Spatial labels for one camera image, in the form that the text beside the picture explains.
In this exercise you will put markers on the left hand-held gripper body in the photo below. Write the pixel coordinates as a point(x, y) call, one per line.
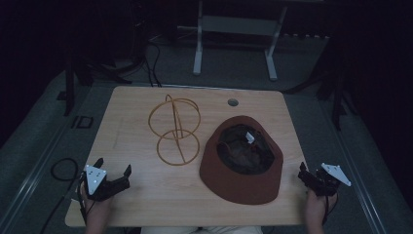
point(97, 182)

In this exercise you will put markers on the white metal desk frame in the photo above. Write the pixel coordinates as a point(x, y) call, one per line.
point(238, 25)

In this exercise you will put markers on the black square floor frame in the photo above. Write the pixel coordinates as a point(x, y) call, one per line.
point(83, 122)

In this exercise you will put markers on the person's light clothing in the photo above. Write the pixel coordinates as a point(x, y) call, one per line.
point(201, 230)

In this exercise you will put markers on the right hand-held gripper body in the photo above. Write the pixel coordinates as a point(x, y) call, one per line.
point(328, 178)

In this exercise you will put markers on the brown hat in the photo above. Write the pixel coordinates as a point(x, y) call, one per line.
point(227, 182)

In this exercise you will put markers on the black tripod stand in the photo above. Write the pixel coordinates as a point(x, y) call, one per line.
point(69, 87)
point(336, 97)

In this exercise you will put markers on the person's right hand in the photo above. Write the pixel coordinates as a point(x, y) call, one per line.
point(316, 206)

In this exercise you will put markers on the person's left hand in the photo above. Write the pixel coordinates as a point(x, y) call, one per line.
point(97, 208)

